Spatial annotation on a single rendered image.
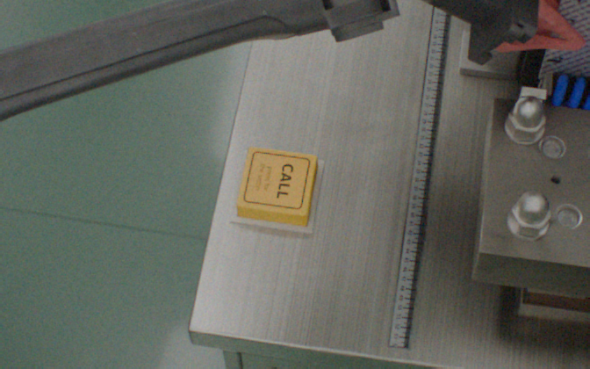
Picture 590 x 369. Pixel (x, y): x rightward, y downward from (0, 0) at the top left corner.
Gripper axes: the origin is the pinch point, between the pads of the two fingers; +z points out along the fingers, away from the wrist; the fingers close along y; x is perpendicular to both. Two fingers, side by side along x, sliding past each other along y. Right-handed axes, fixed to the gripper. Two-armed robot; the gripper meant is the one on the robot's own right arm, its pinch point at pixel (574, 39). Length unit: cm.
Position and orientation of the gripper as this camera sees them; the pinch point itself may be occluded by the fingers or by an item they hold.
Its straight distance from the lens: 107.6
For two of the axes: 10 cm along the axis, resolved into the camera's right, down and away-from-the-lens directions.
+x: 4.6, -3.6, -8.1
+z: 8.7, 3.4, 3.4
